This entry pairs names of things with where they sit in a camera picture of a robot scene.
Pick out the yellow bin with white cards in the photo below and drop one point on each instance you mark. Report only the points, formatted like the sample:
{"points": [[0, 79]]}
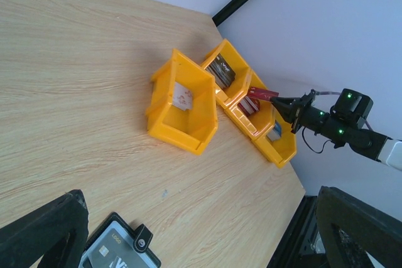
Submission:
{"points": [[191, 130]]}

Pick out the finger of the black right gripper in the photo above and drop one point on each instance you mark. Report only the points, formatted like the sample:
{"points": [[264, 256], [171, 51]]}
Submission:
{"points": [[285, 101], [287, 113]]}

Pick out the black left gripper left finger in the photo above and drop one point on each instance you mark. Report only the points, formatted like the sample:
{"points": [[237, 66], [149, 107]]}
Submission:
{"points": [[54, 235]]}

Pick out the white card stack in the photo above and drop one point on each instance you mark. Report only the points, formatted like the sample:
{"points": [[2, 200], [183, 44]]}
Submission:
{"points": [[182, 97]]}

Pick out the black leather card holder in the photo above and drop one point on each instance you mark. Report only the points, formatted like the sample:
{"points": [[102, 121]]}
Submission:
{"points": [[139, 239]]}

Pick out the blue card stack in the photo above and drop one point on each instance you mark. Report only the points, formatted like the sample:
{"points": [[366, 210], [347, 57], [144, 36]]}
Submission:
{"points": [[275, 133]]}

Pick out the black VIP card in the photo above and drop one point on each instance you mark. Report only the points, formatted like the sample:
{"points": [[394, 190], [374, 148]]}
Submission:
{"points": [[110, 250]]}

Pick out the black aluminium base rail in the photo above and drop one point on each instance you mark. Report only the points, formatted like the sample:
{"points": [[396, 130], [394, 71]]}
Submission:
{"points": [[295, 248]]}

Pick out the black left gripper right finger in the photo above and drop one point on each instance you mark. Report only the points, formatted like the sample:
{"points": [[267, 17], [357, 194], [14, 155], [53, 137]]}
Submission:
{"points": [[352, 231]]}

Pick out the yellow bin with black cards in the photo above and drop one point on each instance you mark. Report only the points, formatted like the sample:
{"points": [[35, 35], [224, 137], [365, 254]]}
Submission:
{"points": [[226, 97]]}

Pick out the black card stack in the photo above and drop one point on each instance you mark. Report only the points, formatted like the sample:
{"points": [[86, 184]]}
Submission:
{"points": [[221, 70]]}

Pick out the yellow bin with blue cards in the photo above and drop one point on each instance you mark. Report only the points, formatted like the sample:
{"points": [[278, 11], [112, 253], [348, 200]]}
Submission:
{"points": [[281, 150]]}

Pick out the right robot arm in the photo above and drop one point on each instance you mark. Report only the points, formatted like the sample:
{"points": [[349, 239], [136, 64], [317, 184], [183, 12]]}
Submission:
{"points": [[344, 124]]}

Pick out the yellow bin with red cards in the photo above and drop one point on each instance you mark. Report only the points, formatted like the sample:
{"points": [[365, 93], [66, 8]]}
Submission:
{"points": [[256, 124]]}

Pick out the red VIP card stack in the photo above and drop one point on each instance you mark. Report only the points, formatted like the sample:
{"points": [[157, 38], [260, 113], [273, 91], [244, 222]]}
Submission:
{"points": [[249, 105]]}

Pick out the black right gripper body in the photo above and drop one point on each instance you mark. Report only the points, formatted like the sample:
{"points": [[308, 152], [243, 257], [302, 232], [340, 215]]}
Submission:
{"points": [[300, 106]]}

